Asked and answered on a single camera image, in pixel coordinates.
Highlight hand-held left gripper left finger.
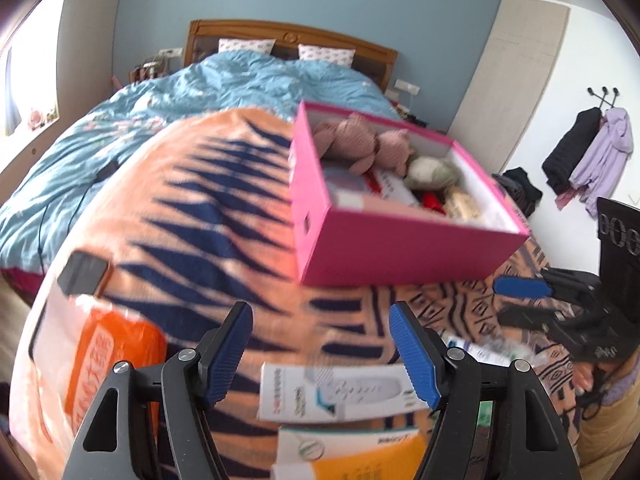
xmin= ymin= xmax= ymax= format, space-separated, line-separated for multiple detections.
xmin=60 ymin=301 xmax=255 ymax=480

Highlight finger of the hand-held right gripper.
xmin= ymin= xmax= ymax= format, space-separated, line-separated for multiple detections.
xmin=496 ymin=304 xmax=596 ymax=348
xmin=492 ymin=269 xmax=601 ymax=306

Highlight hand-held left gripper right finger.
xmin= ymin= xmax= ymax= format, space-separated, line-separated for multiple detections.
xmin=389 ymin=301 xmax=583 ymax=480

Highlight white carton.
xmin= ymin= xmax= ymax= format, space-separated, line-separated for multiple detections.
xmin=257 ymin=361 xmax=432 ymax=423

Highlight pink cardboard box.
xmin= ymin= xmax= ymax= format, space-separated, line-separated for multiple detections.
xmin=289 ymin=101 xmax=531 ymax=288

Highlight orange white plastic bag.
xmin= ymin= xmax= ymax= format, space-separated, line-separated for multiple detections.
xmin=30 ymin=295 xmax=168 ymax=441

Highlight person's right hand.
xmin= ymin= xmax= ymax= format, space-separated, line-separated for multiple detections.
xmin=571 ymin=357 xmax=608 ymax=403

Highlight clear plastic bag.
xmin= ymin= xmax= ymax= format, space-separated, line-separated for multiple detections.
xmin=470 ymin=337 xmax=551 ymax=368

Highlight white blue tube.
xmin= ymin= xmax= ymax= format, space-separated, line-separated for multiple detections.
xmin=447 ymin=339 xmax=508 ymax=366

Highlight black clothes pile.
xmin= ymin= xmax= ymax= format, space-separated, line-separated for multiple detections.
xmin=492 ymin=167 xmax=543 ymax=218

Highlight lilac hooded garment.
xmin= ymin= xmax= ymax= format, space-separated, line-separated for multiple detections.
xmin=555 ymin=107 xmax=636 ymax=211

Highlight black coat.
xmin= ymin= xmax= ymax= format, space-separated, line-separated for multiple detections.
xmin=541 ymin=107 xmax=603 ymax=196

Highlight white green orange box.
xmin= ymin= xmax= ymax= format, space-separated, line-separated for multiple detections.
xmin=271 ymin=426 xmax=431 ymax=480

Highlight green plush toy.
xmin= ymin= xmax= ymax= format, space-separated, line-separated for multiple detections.
xmin=404 ymin=156 xmax=461 ymax=191

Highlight orange patterned blanket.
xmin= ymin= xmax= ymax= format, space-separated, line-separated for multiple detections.
xmin=10 ymin=110 xmax=586 ymax=480

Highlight white red box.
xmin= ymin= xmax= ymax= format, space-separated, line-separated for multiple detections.
xmin=372 ymin=170 xmax=421 ymax=206

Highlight black coat hooks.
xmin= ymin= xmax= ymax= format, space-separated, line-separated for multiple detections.
xmin=587 ymin=86 xmax=621 ymax=108

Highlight dark smartphone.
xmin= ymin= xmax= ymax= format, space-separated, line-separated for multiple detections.
xmin=56 ymin=252 xmax=111 ymax=297

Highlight white blue packet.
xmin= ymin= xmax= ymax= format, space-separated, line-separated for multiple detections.
xmin=322 ymin=167 xmax=381 ymax=208

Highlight beige wooden door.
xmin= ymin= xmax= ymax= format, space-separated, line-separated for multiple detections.
xmin=447 ymin=0 xmax=571 ymax=176

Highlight pink plush toy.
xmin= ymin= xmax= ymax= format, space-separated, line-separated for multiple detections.
xmin=312 ymin=112 xmax=413 ymax=176

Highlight blue floral duvet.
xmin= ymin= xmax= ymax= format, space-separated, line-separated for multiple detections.
xmin=0 ymin=51 xmax=401 ymax=273

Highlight cluttered bedside table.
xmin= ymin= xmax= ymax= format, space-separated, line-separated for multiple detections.
xmin=129 ymin=60 xmax=173 ymax=83

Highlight white patterned pillow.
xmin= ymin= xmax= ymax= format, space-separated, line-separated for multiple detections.
xmin=298 ymin=44 xmax=357 ymax=67
xmin=218 ymin=38 xmax=277 ymax=56

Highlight wooden headboard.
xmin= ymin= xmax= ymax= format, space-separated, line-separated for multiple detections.
xmin=182 ymin=20 xmax=398 ymax=92

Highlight window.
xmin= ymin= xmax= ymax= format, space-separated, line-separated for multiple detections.
xmin=0 ymin=42 xmax=61 ymax=136

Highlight black cable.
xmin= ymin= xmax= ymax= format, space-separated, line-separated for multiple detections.
xmin=37 ymin=160 xmax=121 ymax=261

